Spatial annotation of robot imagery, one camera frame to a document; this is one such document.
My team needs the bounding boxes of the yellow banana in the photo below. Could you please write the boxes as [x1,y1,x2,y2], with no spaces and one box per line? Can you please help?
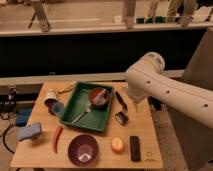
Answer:
[58,81,76,94]

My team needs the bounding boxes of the black cable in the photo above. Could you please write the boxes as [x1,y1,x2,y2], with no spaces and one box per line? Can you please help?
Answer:
[1,123,18,155]

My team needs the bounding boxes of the black remote control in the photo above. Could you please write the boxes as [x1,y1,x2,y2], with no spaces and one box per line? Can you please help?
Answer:
[130,136,141,162]

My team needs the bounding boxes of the blue plastic cup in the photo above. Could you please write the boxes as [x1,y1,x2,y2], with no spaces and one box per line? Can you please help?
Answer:
[50,102,64,116]

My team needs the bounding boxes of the yellow orange fruit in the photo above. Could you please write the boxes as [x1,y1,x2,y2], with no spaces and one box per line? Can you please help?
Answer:
[111,137,125,154]

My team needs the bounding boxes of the blue box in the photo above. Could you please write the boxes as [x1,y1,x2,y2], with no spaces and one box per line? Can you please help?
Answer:
[15,108,32,127]

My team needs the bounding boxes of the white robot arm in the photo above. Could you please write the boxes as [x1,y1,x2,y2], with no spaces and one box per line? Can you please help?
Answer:
[125,52,213,129]

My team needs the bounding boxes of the black handled brush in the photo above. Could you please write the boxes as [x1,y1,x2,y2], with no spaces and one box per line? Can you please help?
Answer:
[115,91,129,125]

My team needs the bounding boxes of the white plastic cup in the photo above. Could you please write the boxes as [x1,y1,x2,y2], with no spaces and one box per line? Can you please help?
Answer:
[44,89,58,106]

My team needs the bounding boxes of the green plastic tray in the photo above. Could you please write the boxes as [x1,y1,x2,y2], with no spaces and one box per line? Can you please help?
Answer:
[60,82,114,132]

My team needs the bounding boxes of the orange carrot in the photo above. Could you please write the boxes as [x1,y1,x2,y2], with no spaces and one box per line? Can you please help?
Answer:
[52,125,63,153]

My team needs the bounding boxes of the white cloth in bowl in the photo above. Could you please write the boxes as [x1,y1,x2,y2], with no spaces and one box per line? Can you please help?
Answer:
[93,89,106,105]

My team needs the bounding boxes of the dark red bowl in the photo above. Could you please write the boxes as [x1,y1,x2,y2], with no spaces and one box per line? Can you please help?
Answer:
[89,87,109,108]

